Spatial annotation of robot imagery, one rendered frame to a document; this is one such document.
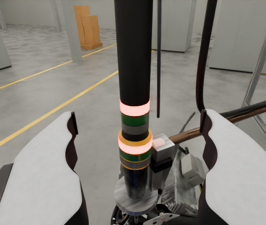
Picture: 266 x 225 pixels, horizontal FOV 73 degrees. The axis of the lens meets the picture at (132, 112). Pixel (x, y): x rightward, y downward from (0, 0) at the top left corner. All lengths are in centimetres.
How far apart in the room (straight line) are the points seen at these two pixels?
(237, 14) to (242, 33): 47
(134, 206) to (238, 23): 542
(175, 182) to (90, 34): 787
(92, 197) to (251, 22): 507
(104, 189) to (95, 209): 22
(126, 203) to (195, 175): 51
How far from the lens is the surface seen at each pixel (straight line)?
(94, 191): 213
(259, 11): 557
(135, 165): 24
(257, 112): 40
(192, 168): 76
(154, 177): 29
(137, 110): 19
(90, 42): 832
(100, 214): 199
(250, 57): 573
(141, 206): 30
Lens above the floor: 172
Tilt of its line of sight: 32 degrees down
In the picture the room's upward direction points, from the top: 1 degrees counter-clockwise
